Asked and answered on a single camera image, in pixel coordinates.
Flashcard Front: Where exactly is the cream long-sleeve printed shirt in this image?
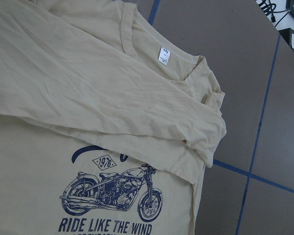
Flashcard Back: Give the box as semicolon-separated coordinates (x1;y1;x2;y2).
0;0;226;235

